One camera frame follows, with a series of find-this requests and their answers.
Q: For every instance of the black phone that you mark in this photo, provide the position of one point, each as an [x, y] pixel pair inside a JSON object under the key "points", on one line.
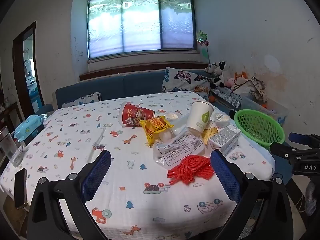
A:
{"points": [[20, 187]]}

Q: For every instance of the white blue patterned pillow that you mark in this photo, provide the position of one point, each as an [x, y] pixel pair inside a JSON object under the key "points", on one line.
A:
{"points": [[85, 98]]}

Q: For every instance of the small jelly cup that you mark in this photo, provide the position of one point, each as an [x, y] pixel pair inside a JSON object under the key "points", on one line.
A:
{"points": [[172, 116], [222, 118]]}

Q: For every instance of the orange fox plush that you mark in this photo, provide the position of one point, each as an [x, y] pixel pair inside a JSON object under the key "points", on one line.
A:
{"points": [[240, 76]]}

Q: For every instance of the glass mug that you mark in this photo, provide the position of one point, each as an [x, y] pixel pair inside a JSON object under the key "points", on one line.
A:
{"points": [[11, 150]]}

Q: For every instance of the grey patterned cushion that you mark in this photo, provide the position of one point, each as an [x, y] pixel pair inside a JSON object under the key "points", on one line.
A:
{"points": [[225, 96]]}

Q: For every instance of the large window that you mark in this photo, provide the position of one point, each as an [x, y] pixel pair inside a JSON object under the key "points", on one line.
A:
{"points": [[140, 25]]}

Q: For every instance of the red mesh net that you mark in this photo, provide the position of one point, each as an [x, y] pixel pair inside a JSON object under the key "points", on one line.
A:
{"points": [[192, 170]]}

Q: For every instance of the yellow snack wrapper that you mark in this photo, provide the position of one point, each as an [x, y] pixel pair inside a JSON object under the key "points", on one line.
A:
{"points": [[156, 126]]}

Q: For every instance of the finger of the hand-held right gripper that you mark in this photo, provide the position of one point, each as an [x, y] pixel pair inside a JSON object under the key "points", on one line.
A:
{"points": [[282, 150], [295, 137]]}

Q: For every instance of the red paper cup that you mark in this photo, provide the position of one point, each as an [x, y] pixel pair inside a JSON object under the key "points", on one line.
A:
{"points": [[135, 115]]}

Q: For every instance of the green pinwheel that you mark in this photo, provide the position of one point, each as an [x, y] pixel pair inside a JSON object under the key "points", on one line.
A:
{"points": [[203, 38]]}

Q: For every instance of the pink plush toy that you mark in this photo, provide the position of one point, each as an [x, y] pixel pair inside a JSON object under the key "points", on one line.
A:
{"points": [[230, 82]]}

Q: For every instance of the grey white plush toy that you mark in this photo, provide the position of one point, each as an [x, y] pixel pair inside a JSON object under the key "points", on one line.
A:
{"points": [[210, 67]]}

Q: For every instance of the black white cow plush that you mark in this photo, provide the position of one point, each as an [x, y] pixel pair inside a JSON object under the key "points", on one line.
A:
{"points": [[220, 73]]}

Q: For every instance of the clear plastic storage bin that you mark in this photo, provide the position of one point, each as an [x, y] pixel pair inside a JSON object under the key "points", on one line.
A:
{"points": [[255, 105]]}

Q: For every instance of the blue wet wipes pack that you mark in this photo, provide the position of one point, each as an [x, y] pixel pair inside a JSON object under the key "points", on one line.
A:
{"points": [[28, 126]]}

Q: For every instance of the clear printed plastic bag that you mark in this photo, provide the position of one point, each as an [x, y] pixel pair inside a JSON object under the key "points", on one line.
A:
{"points": [[180, 147]]}

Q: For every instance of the orange ball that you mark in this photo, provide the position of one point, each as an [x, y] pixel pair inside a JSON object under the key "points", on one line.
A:
{"points": [[211, 99]]}

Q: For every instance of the dark wooden ledge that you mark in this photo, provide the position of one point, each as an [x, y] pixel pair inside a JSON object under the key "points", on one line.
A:
{"points": [[125, 70]]}

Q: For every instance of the dark wooden door frame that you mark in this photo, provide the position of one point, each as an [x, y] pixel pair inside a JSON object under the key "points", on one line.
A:
{"points": [[18, 60]]}

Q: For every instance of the white paper cup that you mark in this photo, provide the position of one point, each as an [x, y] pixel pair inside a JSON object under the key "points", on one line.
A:
{"points": [[200, 117]]}

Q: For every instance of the butterfly print pillow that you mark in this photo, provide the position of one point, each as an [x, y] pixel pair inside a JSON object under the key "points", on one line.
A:
{"points": [[180, 80]]}

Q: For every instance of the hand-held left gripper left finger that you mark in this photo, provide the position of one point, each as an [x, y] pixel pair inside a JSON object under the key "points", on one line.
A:
{"points": [[96, 177]]}

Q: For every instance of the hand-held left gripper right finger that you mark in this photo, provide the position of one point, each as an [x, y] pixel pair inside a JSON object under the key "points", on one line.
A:
{"points": [[225, 177]]}

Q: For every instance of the blue sofa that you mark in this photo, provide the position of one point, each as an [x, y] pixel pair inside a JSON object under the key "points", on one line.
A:
{"points": [[140, 83]]}

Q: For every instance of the green plastic basket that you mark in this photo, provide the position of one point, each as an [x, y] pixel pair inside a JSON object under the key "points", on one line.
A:
{"points": [[272, 132]]}

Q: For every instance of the spotted beige cloth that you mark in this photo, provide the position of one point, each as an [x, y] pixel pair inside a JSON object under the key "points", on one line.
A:
{"points": [[252, 87]]}

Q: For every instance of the white milk carton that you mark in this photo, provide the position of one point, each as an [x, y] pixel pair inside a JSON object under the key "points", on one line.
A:
{"points": [[225, 138]]}

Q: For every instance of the clear plastic bottle yellow label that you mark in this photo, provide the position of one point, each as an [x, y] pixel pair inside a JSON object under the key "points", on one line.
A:
{"points": [[166, 135]]}

